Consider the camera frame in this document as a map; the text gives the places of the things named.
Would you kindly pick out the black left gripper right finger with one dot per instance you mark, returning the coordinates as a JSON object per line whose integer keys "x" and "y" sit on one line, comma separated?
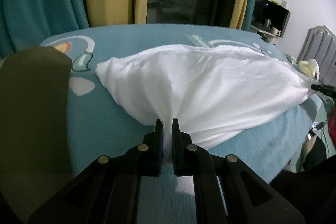
{"x": 226, "y": 189}

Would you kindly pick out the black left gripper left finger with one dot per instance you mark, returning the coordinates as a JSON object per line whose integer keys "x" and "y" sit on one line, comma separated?
{"x": 107, "y": 191}

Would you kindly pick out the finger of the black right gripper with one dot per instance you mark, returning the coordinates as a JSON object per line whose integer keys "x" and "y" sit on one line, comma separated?
{"x": 324, "y": 89}

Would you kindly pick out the white large garment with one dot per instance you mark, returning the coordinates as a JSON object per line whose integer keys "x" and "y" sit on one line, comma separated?
{"x": 214, "y": 93}

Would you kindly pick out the yellow white folded cloth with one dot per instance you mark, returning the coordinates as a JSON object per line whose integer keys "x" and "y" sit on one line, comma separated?
{"x": 309, "y": 68}

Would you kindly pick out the grey padded headboard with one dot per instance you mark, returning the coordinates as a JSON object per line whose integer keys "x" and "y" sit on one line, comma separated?
{"x": 320, "y": 45}

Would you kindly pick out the teal cartoon bed sheet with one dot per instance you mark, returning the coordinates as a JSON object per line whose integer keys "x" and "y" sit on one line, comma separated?
{"x": 97, "y": 126}

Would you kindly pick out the dark olive pillow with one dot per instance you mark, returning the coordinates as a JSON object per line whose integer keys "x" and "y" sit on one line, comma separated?
{"x": 35, "y": 162}

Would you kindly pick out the black shelf cabinet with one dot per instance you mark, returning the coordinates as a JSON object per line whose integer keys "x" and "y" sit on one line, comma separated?
{"x": 267, "y": 15}

